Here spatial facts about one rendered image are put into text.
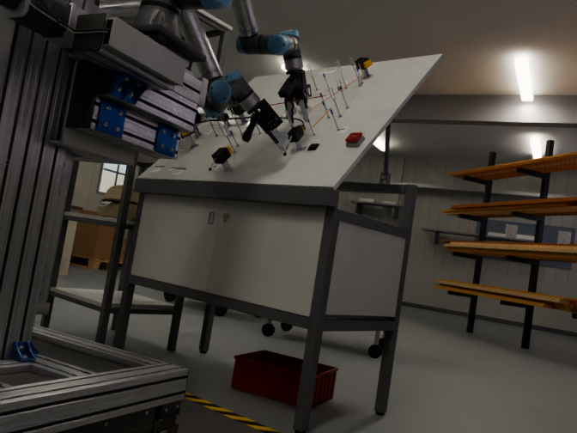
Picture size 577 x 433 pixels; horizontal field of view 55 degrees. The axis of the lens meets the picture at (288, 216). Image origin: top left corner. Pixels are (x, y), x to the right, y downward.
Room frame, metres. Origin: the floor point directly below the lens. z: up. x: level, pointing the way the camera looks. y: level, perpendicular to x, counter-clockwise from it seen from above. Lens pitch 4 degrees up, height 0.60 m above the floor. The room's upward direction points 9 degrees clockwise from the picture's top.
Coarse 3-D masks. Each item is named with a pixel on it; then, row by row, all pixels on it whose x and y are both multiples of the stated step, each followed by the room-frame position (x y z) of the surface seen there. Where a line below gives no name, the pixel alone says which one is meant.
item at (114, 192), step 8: (112, 192) 2.90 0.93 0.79; (120, 192) 2.86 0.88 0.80; (136, 192) 2.85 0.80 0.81; (104, 200) 2.89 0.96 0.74; (112, 200) 2.86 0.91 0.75; (136, 200) 2.85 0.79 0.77; (104, 208) 2.88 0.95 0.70; (112, 208) 2.84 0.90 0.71; (136, 208) 2.86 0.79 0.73; (112, 216) 2.86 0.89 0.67; (128, 216) 2.83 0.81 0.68
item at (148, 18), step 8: (152, 0) 1.53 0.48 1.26; (144, 8) 1.54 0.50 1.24; (152, 8) 1.53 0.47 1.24; (160, 8) 1.53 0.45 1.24; (168, 8) 1.54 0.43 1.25; (136, 16) 1.55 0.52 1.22; (144, 16) 1.52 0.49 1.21; (152, 16) 1.52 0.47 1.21; (160, 16) 1.53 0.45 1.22; (168, 16) 1.54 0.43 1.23; (176, 16) 1.57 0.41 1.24; (136, 24) 1.52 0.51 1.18; (144, 24) 1.51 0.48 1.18; (168, 24) 1.53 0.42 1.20; (176, 24) 1.56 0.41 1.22; (176, 32) 1.55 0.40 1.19
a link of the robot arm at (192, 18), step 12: (180, 12) 1.86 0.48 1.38; (192, 12) 1.87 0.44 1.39; (180, 24) 1.88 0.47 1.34; (192, 24) 1.86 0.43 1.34; (192, 36) 1.87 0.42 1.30; (204, 36) 1.88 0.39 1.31; (204, 48) 1.87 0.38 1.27; (216, 60) 1.90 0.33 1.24; (204, 72) 1.88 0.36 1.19; (216, 72) 1.88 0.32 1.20; (216, 84) 1.86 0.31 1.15; (228, 84) 1.88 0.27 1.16; (216, 96) 1.87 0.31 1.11; (228, 96) 1.88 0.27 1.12
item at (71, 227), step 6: (72, 210) 6.31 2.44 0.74; (78, 210) 6.38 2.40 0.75; (72, 222) 6.33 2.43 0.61; (72, 228) 6.35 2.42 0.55; (66, 234) 6.29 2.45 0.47; (72, 234) 6.36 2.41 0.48; (66, 240) 6.30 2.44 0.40; (72, 240) 6.37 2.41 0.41; (66, 246) 6.31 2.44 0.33; (72, 246) 6.39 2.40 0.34; (66, 252) 6.33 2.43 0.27; (66, 258) 6.34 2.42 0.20; (60, 264) 6.28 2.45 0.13; (66, 264) 6.35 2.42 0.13; (60, 270) 6.29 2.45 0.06; (66, 270) 6.37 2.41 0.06
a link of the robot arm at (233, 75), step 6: (234, 72) 2.01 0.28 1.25; (228, 78) 2.01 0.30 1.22; (234, 78) 2.01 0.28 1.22; (240, 78) 2.03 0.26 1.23; (234, 84) 2.02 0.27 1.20; (240, 84) 2.02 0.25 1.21; (246, 84) 2.04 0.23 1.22; (234, 90) 2.02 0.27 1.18; (240, 90) 2.03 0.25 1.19; (246, 90) 2.04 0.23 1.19; (252, 90) 2.06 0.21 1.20; (234, 96) 2.03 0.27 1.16; (240, 96) 2.04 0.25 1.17; (246, 96) 2.04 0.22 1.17
